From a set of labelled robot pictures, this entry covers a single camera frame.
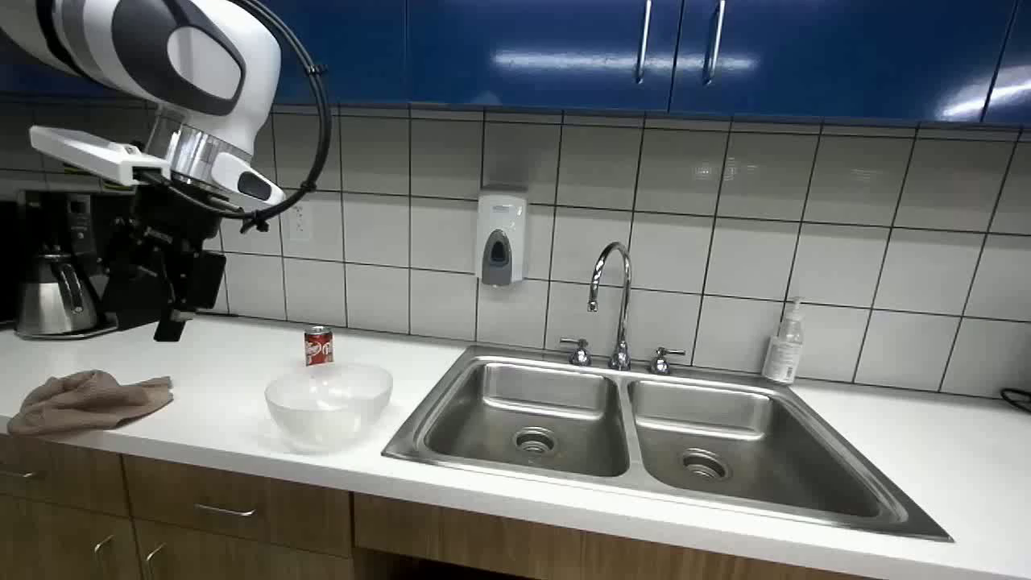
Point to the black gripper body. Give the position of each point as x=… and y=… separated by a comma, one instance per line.
x=179, y=242

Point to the brown cloth towel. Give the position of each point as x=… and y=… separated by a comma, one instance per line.
x=86, y=400

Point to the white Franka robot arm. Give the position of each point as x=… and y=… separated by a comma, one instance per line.
x=131, y=51

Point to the translucent white plastic bowl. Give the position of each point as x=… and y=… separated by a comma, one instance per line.
x=328, y=408

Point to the black coffee maker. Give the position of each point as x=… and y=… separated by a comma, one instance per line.
x=76, y=228

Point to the red soda can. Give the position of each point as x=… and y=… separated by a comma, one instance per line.
x=317, y=345

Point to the steel coffee carafe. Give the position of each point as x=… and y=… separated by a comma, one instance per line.
x=54, y=294

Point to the wooden drawer front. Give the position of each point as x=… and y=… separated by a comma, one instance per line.
x=247, y=505
x=65, y=478

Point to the blue glossy cabinet door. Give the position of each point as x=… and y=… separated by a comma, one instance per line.
x=356, y=51
x=839, y=53
x=19, y=82
x=1021, y=65
x=535, y=53

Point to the wooden lower cabinet door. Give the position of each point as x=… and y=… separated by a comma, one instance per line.
x=247, y=562
x=54, y=541

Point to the chrome gooseneck faucet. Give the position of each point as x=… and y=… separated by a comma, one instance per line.
x=621, y=312

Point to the wooden sink front panel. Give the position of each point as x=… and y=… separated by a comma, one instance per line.
x=535, y=549

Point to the stainless steel double sink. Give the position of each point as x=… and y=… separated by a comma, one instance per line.
x=646, y=437

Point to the clear soap pump bottle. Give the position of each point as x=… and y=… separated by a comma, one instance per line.
x=783, y=349

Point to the white wall outlet plate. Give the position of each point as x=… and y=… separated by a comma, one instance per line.
x=294, y=228

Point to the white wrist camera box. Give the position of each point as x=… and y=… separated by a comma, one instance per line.
x=93, y=152

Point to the white wall soap dispenser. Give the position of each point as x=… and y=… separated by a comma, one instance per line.
x=500, y=237

